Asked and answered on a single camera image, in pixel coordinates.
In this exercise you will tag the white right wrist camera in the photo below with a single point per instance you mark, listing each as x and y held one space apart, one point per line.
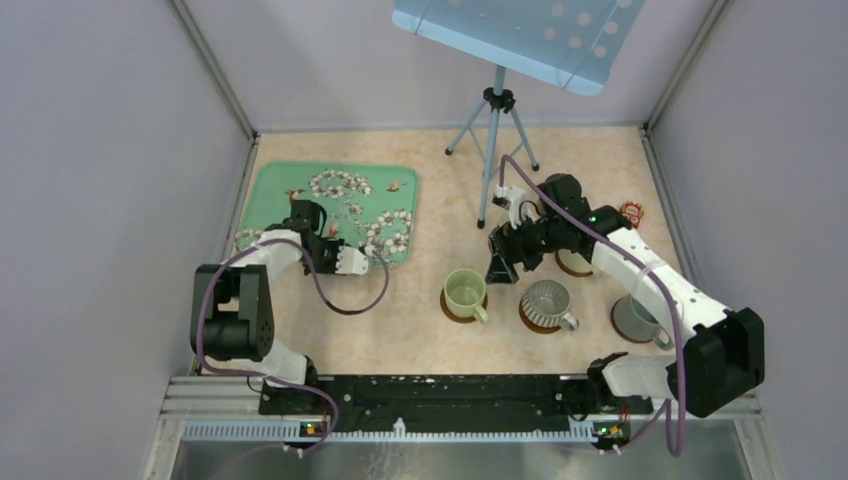
515 206

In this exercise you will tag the blue music stand with tripod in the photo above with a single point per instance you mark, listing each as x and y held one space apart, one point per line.
569 44

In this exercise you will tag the metallic grey cup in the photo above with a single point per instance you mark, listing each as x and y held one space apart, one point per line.
548 303

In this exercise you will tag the small red toy packet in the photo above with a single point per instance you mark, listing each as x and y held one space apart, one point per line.
633 212

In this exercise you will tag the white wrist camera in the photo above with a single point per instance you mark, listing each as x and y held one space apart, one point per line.
515 206
352 261

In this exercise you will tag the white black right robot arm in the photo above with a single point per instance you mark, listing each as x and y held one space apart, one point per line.
720 352

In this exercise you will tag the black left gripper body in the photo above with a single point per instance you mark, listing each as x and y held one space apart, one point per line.
325 258

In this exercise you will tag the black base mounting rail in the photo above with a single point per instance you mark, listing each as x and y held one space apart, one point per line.
451 403

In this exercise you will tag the dark brown wooden coaster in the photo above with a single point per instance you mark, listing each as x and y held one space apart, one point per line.
464 314

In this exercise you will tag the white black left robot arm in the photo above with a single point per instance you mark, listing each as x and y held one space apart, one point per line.
232 305

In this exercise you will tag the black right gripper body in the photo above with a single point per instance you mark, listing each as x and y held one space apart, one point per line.
533 240

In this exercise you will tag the pale green cup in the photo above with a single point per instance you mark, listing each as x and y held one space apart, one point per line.
464 285

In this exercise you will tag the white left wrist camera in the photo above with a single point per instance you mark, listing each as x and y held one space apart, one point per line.
352 261

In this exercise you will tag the green floral serving tray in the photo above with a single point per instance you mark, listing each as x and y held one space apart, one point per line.
366 205

